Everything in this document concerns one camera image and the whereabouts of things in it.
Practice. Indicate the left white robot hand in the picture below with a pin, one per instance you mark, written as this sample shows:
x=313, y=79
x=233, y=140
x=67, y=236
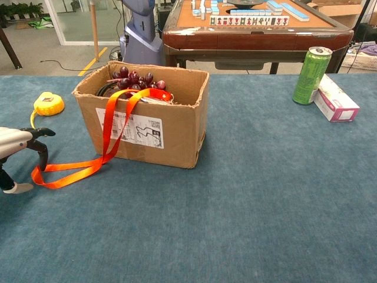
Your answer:
x=14, y=138

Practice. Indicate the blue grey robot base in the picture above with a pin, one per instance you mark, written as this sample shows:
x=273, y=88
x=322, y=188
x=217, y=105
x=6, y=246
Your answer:
x=141, y=44

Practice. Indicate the brown cardboard box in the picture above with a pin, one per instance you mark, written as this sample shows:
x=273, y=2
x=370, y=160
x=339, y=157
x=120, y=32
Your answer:
x=176, y=132

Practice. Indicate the yellow tape measure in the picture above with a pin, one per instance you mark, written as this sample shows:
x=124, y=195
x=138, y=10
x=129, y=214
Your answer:
x=48, y=104

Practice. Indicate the black furniture leg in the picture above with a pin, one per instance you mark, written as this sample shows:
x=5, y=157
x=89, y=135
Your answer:
x=11, y=50

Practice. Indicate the green cloth on floor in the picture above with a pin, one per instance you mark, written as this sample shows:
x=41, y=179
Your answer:
x=42, y=23

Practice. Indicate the potted green plants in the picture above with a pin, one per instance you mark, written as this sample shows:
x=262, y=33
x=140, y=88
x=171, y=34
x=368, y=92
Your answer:
x=20, y=10

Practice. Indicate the bunch of purple grapes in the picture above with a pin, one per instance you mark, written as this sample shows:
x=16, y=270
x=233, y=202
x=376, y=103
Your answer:
x=134, y=79

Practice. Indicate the wooden pole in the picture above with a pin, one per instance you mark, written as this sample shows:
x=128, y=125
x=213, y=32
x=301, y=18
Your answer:
x=94, y=29

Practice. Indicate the cluster of upright mahjong tiles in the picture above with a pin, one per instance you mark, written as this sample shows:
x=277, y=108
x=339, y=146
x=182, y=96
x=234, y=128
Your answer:
x=203, y=9

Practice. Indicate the blue felt table mat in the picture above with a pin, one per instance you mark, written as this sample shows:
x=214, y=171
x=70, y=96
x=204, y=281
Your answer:
x=235, y=221

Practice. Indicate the brown mahjong table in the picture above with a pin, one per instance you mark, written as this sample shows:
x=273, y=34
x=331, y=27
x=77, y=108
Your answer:
x=250, y=38

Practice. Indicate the row of face-up mahjong tiles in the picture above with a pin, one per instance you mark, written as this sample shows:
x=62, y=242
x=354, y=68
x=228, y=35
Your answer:
x=248, y=21

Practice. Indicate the row of blue-backed mahjong tiles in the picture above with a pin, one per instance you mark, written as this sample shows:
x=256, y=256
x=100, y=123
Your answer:
x=250, y=12

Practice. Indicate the dark round dice dish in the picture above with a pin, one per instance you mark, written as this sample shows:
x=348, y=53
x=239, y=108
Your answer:
x=246, y=3

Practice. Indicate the stacked blue mahjong tiles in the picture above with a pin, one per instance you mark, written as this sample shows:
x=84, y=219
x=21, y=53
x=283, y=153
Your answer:
x=274, y=6

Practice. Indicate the green drink can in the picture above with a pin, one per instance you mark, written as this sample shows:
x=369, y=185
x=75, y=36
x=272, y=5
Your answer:
x=312, y=76

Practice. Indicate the long diagonal mahjong tile row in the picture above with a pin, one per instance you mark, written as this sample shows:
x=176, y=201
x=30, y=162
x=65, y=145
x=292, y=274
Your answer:
x=296, y=11

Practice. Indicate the pink and white carton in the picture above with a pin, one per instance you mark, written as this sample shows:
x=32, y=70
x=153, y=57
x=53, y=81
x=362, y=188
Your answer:
x=335, y=100

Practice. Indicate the white plastic basket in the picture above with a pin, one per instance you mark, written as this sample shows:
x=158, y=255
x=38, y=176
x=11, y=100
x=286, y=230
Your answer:
x=360, y=62

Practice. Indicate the black tripod stand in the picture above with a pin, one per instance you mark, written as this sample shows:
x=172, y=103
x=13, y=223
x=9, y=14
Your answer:
x=361, y=16

